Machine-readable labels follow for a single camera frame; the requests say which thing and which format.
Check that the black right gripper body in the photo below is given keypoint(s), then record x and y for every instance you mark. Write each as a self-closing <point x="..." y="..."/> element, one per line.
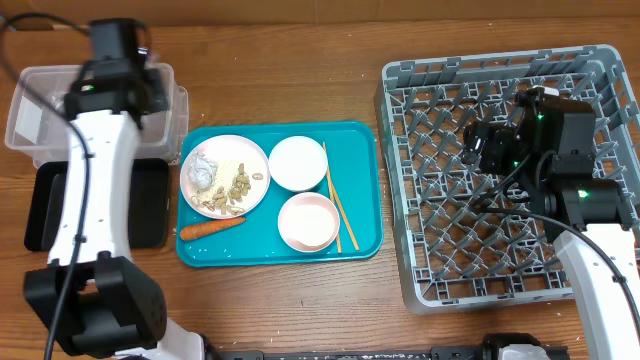
<point x="501" y="158"/>

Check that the white bowl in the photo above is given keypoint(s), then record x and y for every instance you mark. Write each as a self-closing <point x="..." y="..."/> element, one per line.
<point x="298" y="163"/>

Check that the pink bowl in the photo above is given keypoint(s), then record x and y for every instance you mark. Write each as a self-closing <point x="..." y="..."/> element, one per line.
<point x="308" y="222"/>

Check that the white tissue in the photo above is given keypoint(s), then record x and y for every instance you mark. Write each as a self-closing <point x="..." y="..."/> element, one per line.
<point x="202" y="172"/>

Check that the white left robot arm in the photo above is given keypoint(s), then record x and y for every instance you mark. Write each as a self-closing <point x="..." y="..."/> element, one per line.
<point x="91" y="296"/>

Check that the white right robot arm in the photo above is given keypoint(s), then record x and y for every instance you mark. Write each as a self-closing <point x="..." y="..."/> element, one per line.
<point x="547" y="164"/>

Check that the grey dishwasher rack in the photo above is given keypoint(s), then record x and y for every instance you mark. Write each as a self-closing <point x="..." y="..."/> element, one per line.
<point x="449" y="257"/>

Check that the wooden chopstick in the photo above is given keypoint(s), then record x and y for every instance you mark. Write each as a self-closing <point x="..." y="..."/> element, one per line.
<point x="333" y="200"/>
<point x="346" y="221"/>

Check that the pile of rice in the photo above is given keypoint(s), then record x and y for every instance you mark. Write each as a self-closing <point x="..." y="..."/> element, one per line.
<point x="226" y="171"/>

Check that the peanut shells pile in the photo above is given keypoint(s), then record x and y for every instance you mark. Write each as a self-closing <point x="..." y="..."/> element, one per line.
<point x="231" y="201"/>

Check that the orange carrot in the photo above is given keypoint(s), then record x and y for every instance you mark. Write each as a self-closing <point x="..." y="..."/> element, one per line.
<point x="197" y="231"/>

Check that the black plastic tray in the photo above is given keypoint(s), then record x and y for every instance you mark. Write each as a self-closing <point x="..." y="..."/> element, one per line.
<point x="148" y="205"/>

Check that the clear plastic bin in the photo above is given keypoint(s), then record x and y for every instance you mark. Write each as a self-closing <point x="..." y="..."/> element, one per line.
<point x="37" y="132"/>

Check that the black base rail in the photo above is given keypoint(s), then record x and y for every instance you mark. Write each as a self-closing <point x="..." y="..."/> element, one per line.
<point x="437" y="353"/>

